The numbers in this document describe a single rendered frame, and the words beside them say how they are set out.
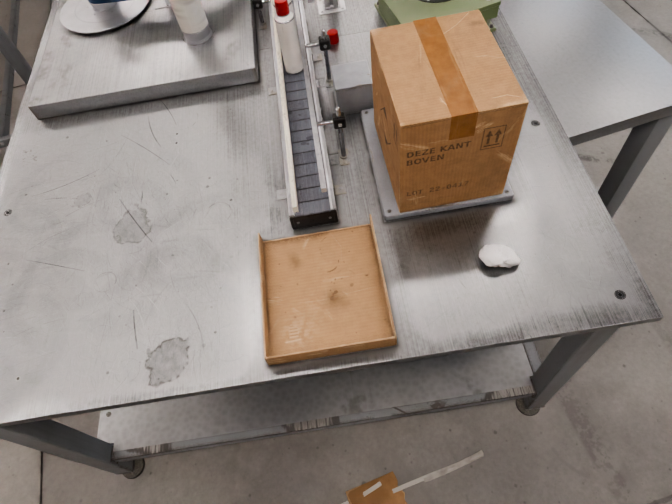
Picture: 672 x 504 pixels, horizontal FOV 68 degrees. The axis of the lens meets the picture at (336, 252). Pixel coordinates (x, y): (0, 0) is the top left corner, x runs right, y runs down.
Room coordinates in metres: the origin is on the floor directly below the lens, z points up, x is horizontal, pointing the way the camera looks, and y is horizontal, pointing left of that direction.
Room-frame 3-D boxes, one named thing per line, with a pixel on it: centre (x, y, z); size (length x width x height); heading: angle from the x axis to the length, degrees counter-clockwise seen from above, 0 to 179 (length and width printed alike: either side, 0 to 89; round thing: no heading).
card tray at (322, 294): (0.51, 0.04, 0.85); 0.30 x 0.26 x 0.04; 178
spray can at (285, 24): (1.19, 0.01, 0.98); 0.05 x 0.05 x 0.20
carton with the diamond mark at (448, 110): (0.80, -0.28, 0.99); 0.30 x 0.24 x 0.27; 179
